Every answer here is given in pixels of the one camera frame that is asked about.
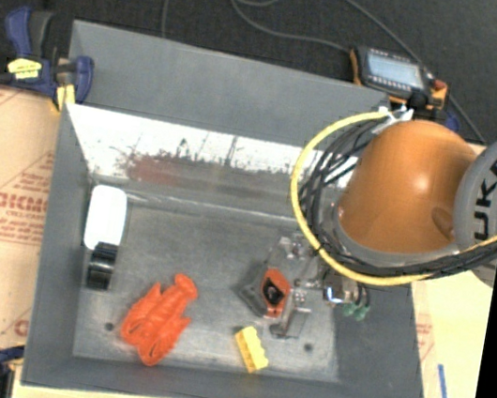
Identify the grey metal bin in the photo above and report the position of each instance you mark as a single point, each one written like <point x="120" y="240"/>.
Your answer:
<point x="201" y="251"/>

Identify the yellow toy brick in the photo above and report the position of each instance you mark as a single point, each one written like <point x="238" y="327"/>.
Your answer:
<point x="252" y="348"/>

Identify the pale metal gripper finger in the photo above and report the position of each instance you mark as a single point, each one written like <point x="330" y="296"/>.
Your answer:
<point x="293" y="318"/>
<point x="287" y="253"/>

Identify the white bottle with black cap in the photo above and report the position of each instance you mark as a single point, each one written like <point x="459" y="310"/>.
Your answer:
<point x="105" y="216"/>

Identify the orange toy lobster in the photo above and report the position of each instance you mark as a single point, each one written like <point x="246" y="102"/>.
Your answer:
<point x="159" y="315"/>

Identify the grey and orange small tool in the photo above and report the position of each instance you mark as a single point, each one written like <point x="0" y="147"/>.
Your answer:
<point x="260" y="296"/>

